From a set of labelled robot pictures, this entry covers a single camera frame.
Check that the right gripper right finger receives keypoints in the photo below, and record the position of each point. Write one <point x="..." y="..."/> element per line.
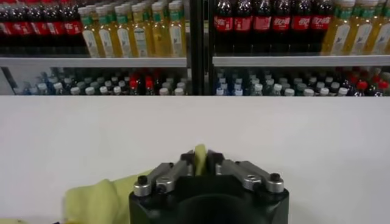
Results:
<point x="240" y="170"/>

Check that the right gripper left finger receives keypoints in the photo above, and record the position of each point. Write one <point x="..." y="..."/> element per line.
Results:
<point x="170" y="173"/>

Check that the yellow-green t-shirt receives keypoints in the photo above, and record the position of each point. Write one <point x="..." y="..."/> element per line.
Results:
<point x="97" y="201"/>

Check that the blue water bottle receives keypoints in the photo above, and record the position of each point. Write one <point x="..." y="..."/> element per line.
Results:
<point x="238" y="92"/>
<point x="33" y="90"/>
<point x="220" y="91"/>

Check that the yellow tea bottle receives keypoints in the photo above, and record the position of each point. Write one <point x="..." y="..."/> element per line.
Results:
<point x="160" y="39"/>
<point x="90" y="39"/>
<point x="124" y="41"/>
<point x="381" y="38"/>
<point x="359" y="38"/>
<point x="106" y="39"/>
<point x="339" y="39"/>
<point x="140" y="41"/>
<point x="176" y="39"/>
<point x="164" y="91"/>
<point x="179" y="91"/>

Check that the green-tinted bottle white cap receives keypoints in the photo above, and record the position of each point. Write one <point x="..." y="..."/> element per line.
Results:
<point x="58" y="87"/>
<point x="42" y="88"/>
<point x="258" y="89"/>
<point x="277" y="89"/>

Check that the cola bottle red cap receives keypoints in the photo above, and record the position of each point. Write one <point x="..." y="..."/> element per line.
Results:
<point x="223" y="23"/>
<point x="362" y="86"/>
<point x="133" y="85"/>
<point x="149" y="86"/>
<point x="39" y="28"/>
<point x="262" y="23"/>
<point x="73" y="28"/>
<point x="22" y="28"/>
<point x="320" y="22"/>
<point x="243" y="23"/>
<point x="281" y="22"/>
<point x="55" y="28"/>
<point x="383" y="85"/>
<point x="300" y="22"/>
<point x="4" y="28"/>

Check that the dark bottle white cap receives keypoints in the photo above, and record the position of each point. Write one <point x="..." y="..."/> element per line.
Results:
<point x="342" y="91"/>
<point x="117" y="90"/>
<point x="308" y="92"/>
<point x="103" y="90"/>
<point x="90" y="90"/>
<point x="289" y="92"/>
<point x="74" y="90"/>
<point x="324" y="91"/>

